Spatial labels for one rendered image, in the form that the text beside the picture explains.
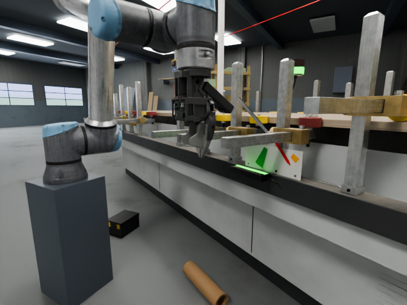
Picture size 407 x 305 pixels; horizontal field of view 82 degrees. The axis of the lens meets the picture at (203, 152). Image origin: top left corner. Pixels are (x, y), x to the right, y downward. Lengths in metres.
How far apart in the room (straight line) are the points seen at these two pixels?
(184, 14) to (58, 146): 0.86
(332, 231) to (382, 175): 0.26
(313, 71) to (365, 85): 9.11
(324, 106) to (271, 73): 9.65
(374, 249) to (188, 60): 0.70
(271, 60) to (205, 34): 9.66
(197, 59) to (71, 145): 0.83
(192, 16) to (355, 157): 0.56
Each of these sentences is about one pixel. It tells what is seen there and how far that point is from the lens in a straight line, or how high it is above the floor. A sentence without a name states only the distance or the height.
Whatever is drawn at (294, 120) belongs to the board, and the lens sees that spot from 1.05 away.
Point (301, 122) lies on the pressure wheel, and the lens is 0.93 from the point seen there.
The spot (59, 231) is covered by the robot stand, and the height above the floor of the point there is 0.41.
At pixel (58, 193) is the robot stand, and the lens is 1.19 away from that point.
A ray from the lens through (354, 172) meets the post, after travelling 0.78.
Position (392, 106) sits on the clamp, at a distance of 0.73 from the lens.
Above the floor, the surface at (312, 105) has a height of 0.94.
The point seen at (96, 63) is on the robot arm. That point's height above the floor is 1.13.
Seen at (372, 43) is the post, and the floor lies 1.10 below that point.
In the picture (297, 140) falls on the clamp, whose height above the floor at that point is 0.83.
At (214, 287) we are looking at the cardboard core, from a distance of 1.32.
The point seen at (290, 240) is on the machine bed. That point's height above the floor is 0.32.
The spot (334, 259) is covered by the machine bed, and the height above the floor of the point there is 0.34.
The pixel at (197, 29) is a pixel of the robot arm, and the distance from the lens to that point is 0.57.
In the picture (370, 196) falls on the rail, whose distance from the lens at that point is 0.80.
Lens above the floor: 0.94
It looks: 11 degrees down
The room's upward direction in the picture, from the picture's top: straight up
